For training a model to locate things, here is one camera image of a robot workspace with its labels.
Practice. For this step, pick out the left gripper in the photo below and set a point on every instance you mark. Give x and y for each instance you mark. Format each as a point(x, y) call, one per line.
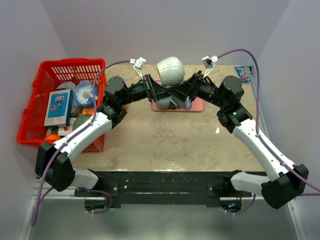
point(160, 90)

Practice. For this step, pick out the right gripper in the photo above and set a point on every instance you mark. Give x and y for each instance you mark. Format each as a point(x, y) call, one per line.
point(191, 87)

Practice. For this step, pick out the blue butterfly mug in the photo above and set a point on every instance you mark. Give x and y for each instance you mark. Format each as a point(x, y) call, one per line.
point(183, 103)

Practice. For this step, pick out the white speckled mug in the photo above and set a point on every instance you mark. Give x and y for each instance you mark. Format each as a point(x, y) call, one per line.
point(171, 71)

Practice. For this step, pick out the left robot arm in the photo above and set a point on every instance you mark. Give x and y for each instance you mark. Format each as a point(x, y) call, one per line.
point(54, 162)

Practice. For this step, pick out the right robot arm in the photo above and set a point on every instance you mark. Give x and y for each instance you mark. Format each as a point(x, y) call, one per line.
point(284, 180)

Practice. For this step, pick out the grey-blue mug front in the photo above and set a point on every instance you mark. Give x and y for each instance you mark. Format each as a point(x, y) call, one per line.
point(166, 104)

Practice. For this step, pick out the pink tray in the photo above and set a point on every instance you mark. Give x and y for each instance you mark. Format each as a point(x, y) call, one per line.
point(197, 105)

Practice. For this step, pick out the blue snack packet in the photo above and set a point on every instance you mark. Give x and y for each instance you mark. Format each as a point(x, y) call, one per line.
point(242, 74)

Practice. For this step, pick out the blue white plastic bag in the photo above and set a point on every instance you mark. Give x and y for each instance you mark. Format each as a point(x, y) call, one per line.
point(85, 94)

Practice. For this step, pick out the green melon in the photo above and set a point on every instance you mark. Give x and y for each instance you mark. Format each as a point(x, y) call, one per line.
point(81, 119)

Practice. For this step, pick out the round tin can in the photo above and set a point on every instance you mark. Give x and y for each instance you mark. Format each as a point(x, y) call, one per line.
point(66, 86)

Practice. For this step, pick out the blue product box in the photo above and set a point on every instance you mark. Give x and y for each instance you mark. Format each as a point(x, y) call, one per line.
point(59, 106)

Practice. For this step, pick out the red plastic basket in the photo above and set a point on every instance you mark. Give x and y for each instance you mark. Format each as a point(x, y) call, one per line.
point(50, 75)

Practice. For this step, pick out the orange fruit in basket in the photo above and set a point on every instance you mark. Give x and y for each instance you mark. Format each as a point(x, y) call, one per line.
point(52, 137)

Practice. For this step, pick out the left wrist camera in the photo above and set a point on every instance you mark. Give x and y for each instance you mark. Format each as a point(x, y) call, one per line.
point(138, 65)

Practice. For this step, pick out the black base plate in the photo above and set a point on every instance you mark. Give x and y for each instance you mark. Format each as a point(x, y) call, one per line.
point(159, 188)

